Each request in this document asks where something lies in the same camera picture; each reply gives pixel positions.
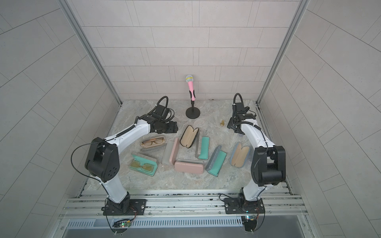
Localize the black case beige lining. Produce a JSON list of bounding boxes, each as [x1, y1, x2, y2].
[[180, 125, 199, 148]]

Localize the pink grey case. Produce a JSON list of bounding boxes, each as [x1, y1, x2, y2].
[[162, 138, 180, 166]]

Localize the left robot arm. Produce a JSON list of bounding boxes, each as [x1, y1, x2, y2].
[[73, 96, 178, 216]]

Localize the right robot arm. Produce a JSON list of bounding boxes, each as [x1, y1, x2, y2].
[[227, 93, 286, 213]]

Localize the beige case with glasses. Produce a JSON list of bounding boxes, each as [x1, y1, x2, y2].
[[140, 136, 167, 151]]

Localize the blue case beige lining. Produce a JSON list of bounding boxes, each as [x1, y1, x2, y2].
[[230, 142, 253, 168]]

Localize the mint case yellow glasses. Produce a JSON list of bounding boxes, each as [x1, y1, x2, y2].
[[129, 154, 158, 177]]

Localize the pink closed glasses case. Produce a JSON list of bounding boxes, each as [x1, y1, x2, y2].
[[174, 160, 204, 174]]

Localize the pink toy microphone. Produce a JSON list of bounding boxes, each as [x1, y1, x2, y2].
[[186, 75, 195, 101]]

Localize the right circuit board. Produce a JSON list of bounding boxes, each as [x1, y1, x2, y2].
[[241, 216, 258, 233]]

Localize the circuit board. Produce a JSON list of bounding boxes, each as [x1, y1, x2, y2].
[[241, 216, 258, 233], [113, 219, 134, 228]]

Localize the left circuit board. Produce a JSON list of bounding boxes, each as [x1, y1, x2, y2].
[[113, 219, 134, 228]]

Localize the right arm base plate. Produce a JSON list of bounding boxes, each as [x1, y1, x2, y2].
[[222, 197, 266, 214]]

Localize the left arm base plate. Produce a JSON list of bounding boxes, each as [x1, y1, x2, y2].
[[101, 198, 147, 216]]

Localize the aluminium mounting rail frame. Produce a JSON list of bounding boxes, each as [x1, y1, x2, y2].
[[52, 185, 314, 238]]

